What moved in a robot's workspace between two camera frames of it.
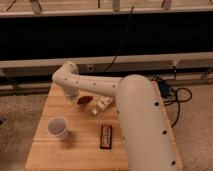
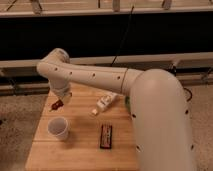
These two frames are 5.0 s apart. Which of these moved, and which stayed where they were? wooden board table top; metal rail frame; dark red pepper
Moved: dark red pepper
Stayed: wooden board table top; metal rail frame
